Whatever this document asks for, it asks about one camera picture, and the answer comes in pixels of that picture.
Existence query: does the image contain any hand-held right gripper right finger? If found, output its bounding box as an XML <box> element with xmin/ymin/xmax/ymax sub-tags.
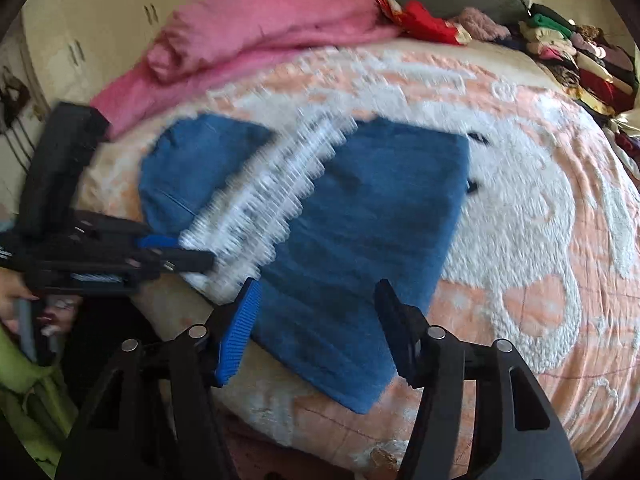
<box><xmin>374</xmin><ymin>278</ymin><xmax>584</xmax><ymax>480</ymax></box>

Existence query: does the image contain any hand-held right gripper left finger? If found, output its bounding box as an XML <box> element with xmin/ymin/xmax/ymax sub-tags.
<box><xmin>55</xmin><ymin>279</ymin><xmax>264</xmax><ymax>480</ymax></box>

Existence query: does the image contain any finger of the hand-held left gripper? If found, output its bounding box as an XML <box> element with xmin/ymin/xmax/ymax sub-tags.
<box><xmin>132</xmin><ymin>247</ymin><xmax>217</xmax><ymax>282</ymax></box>
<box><xmin>72</xmin><ymin>210</ymin><xmax>182</xmax><ymax>253</ymax></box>

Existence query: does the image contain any blue denim skirt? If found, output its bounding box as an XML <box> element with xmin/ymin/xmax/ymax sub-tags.
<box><xmin>138</xmin><ymin>112</ymin><xmax>472</xmax><ymax>415</ymax></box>

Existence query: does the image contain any person's left hand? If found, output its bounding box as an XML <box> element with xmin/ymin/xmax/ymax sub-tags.
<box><xmin>0</xmin><ymin>269</ymin><xmax>40</xmax><ymax>335</ymax></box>

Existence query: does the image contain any beige bed sheet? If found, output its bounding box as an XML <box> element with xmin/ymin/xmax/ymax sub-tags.
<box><xmin>132</xmin><ymin>270</ymin><xmax>236</xmax><ymax>331</ymax></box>

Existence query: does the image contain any cream wardrobe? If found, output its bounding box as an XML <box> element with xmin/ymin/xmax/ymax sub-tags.
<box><xmin>20</xmin><ymin>0</ymin><xmax>236</xmax><ymax>111</ymax></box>

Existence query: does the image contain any peach white fleece blanket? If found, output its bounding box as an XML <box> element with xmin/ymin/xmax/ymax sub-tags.
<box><xmin>75</xmin><ymin>40</ymin><xmax>640</xmax><ymax>478</ymax></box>

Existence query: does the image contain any bright green cloth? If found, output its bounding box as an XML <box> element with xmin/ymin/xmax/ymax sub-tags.
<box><xmin>0</xmin><ymin>327</ymin><xmax>81</xmax><ymax>478</ymax></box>

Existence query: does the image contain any pink quilt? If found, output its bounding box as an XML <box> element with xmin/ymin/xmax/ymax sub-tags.
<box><xmin>90</xmin><ymin>0</ymin><xmax>403</xmax><ymax>138</ymax></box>

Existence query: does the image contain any mauve fluffy cloth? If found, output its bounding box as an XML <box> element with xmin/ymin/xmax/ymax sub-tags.
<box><xmin>450</xmin><ymin>6</ymin><xmax>512</xmax><ymax>43</ymax></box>

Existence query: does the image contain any red gold patterned cloth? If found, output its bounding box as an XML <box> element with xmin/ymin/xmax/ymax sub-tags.
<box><xmin>369</xmin><ymin>0</ymin><xmax>408</xmax><ymax>23</ymax></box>

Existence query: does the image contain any pile of folded clothes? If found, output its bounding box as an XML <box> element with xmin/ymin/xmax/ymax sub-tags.
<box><xmin>517</xmin><ymin>2</ymin><xmax>640</xmax><ymax>133</ymax></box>

